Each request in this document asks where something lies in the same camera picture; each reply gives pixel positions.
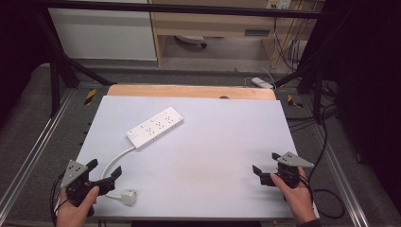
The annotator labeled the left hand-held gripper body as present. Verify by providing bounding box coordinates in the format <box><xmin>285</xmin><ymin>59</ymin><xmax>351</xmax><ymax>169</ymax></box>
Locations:
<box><xmin>60</xmin><ymin>159</ymin><xmax>101</xmax><ymax>208</ymax></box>

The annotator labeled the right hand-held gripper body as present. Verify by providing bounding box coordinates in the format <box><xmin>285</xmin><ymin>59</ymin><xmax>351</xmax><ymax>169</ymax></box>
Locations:
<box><xmin>276</xmin><ymin>151</ymin><xmax>315</xmax><ymax>189</ymax></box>

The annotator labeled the white power strip cable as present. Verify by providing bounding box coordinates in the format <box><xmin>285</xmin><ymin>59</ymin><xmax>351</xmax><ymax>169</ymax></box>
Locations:
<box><xmin>100</xmin><ymin>145</ymin><xmax>136</xmax><ymax>201</ymax></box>

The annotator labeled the white plug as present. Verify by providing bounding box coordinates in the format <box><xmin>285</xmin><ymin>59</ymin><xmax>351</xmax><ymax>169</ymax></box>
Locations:
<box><xmin>120</xmin><ymin>188</ymin><xmax>138</xmax><ymax>207</ymax></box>

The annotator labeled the person's right hand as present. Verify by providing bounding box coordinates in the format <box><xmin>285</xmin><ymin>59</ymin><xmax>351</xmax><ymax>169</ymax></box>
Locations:
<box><xmin>270</xmin><ymin>166</ymin><xmax>318</xmax><ymax>225</ymax></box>

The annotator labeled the person's left hand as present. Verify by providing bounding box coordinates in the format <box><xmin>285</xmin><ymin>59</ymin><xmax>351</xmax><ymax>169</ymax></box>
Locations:
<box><xmin>56</xmin><ymin>185</ymin><xmax>100</xmax><ymax>227</ymax></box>

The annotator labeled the yellow black tape marker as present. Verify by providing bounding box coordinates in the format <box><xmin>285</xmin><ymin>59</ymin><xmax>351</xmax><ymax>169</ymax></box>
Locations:
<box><xmin>83</xmin><ymin>88</ymin><xmax>97</xmax><ymax>107</ymax></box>
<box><xmin>287</xmin><ymin>94</ymin><xmax>305</xmax><ymax>109</ymax></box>

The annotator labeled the small white floor power strip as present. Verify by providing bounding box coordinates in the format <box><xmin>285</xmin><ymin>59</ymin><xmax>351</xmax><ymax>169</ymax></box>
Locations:
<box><xmin>251</xmin><ymin>77</ymin><xmax>275</xmax><ymax>91</ymax></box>

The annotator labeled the black metal stand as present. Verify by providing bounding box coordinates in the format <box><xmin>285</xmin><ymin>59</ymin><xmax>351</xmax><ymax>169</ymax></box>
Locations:
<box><xmin>273</xmin><ymin>55</ymin><xmax>326</xmax><ymax>125</ymax></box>
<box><xmin>32</xmin><ymin>9</ymin><xmax>117</xmax><ymax>118</ymax></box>

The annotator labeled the wooden table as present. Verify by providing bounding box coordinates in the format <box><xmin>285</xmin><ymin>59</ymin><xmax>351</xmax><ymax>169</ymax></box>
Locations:
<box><xmin>106</xmin><ymin>83</ymin><xmax>277</xmax><ymax>101</ymax></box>

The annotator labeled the black curtain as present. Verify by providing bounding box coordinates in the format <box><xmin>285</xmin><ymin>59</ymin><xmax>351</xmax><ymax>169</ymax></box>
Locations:
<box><xmin>310</xmin><ymin>0</ymin><xmax>401</xmax><ymax>206</ymax></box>
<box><xmin>0</xmin><ymin>0</ymin><xmax>53</xmax><ymax>127</ymax></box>

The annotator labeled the white cabinet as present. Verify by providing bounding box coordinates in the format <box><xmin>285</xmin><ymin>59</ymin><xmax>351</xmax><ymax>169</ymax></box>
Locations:
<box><xmin>47</xmin><ymin>0</ymin><xmax>158</xmax><ymax>61</ymax></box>

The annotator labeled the office chair base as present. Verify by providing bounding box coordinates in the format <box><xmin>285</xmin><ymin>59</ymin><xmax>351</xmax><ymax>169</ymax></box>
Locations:
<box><xmin>174</xmin><ymin>34</ymin><xmax>209</xmax><ymax>49</ymax></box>

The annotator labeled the wooden desk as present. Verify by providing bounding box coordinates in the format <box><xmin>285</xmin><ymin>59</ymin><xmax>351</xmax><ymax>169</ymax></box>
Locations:
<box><xmin>147</xmin><ymin>0</ymin><xmax>326</xmax><ymax>68</ymax></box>

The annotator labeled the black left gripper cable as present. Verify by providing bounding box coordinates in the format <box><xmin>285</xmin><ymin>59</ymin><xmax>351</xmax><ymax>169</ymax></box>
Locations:
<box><xmin>48</xmin><ymin>172</ymin><xmax>66</xmax><ymax>227</ymax></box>

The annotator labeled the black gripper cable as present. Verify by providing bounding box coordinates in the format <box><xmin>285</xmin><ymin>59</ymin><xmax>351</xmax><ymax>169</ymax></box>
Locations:
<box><xmin>301</xmin><ymin>105</ymin><xmax>346</xmax><ymax>220</ymax></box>
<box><xmin>48</xmin><ymin>172</ymin><xmax>66</xmax><ymax>227</ymax></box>

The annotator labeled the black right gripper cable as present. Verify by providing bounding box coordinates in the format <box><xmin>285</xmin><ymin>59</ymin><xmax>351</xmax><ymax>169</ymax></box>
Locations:
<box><xmin>301</xmin><ymin>105</ymin><xmax>346</xmax><ymax>220</ymax></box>

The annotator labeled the aluminium rail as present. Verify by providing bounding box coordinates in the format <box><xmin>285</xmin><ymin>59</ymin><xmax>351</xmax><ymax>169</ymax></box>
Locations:
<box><xmin>0</xmin><ymin>89</ymin><xmax>76</xmax><ymax>211</ymax></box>
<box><xmin>313</xmin><ymin>131</ymin><xmax>371</xmax><ymax>227</ymax></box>

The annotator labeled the hanging cable bundle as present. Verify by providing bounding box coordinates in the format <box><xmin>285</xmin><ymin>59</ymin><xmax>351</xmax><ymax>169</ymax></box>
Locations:
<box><xmin>272</xmin><ymin>12</ymin><xmax>311</xmax><ymax>72</ymax></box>

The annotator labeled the white wall outlet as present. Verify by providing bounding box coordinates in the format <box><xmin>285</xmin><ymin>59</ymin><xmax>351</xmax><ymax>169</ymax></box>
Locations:
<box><xmin>266</xmin><ymin>0</ymin><xmax>292</xmax><ymax>10</ymax></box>

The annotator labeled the black metal frame bar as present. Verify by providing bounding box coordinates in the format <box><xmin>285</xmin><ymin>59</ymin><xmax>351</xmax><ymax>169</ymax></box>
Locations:
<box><xmin>36</xmin><ymin>0</ymin><xmax>334</xmax><ymax>19</ymax></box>

